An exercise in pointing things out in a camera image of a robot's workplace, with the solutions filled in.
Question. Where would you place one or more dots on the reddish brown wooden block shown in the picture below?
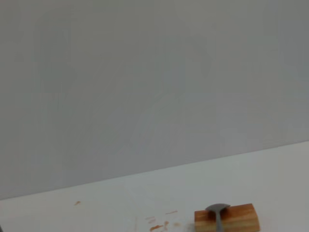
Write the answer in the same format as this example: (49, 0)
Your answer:
(243, 217)

